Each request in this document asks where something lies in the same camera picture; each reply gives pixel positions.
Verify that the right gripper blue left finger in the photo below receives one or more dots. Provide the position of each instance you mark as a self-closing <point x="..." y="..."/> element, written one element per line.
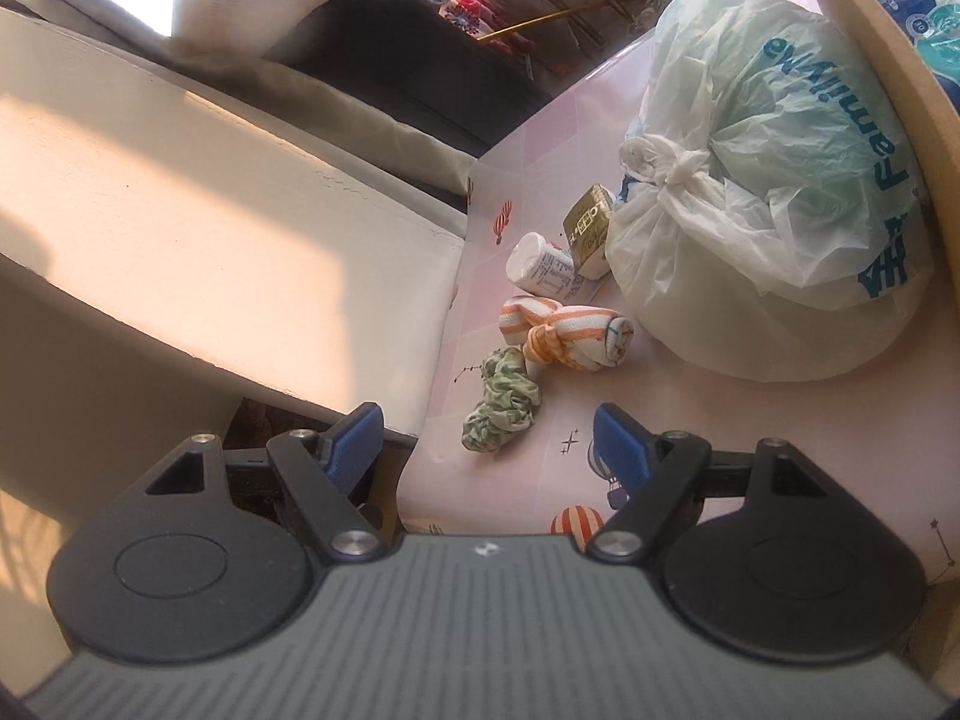
<point x="347" y="450"/>

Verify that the brown cardboard box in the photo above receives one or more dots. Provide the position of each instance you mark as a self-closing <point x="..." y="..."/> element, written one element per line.
<point x="932" y="125"/>

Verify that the green white scrunchie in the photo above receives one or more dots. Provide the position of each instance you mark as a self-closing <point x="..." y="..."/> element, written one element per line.
<point x="508" y="406"/>

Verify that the orange striped knotted towel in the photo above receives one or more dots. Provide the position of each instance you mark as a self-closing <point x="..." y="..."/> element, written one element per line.
<point x="586" y="338"/>

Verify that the white tissue roll pack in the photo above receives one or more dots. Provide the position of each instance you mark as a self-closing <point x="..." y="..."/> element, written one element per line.
<point x="538" y="267"/>

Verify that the yellow broom stick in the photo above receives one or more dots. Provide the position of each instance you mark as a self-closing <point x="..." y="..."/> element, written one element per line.
<point x="537" y="21"/>

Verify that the blue white tissue pack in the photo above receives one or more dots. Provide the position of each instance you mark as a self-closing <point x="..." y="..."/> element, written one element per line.
<point x="933" y="29"/>

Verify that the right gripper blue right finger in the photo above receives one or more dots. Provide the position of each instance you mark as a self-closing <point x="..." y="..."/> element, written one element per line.
<point x="623" y="450"/>

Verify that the gold tissue packet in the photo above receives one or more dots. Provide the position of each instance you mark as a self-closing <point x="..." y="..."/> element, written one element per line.
<point x="586" y="230"/>

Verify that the beige curtain cloth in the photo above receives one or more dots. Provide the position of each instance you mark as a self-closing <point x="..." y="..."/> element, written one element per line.
<point x="305" y="103"/>

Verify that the black cabinet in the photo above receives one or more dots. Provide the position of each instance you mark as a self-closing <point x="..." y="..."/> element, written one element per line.
<point x="401" y="57"/>

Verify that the white teal plastic bag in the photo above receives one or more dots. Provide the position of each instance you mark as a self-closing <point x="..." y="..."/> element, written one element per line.
<point x="770" y="224"/>

